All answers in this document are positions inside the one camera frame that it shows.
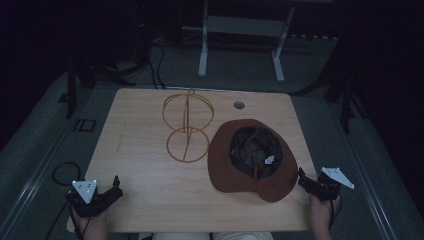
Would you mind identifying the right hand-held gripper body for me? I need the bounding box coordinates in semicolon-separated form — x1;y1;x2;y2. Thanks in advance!
312;166;356;202

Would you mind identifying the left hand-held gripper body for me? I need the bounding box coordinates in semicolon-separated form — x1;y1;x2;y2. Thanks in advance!
65;179;114;218

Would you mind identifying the brown felt hat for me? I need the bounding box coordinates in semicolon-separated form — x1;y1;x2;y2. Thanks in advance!
207;118;300;203

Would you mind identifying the person's left hand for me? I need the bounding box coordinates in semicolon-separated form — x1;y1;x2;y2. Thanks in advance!
70;205;110;240

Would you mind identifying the person's right hand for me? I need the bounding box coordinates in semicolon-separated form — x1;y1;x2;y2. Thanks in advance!
309;194;342;230

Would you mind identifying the black tripod stand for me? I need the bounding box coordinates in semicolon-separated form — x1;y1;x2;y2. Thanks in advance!
64;0;152;120
293;31;369;135

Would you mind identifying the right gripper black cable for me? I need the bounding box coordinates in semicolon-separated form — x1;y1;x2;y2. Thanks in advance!
328;195;343;232

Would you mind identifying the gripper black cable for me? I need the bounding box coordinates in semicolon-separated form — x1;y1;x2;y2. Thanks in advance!
328;195;343;232
43;161;88;240

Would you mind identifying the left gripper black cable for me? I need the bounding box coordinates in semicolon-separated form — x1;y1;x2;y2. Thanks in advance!
43;161;88;240

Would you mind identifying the metal floor rail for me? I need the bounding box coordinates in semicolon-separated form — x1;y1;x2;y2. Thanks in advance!
343;133;399;240
0;133;79;240

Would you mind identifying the black rectangular floor frame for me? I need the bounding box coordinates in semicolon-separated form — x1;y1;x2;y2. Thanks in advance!
72;118;97;133

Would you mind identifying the gold wire hat stand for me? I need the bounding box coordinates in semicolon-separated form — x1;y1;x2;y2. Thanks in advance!
162;88;215;164

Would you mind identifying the black floor cable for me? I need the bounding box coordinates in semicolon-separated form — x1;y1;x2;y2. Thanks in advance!
149;42;167;90

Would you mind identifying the white metal desk frame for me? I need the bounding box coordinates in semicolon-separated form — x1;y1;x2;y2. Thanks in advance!
181;0;297;84

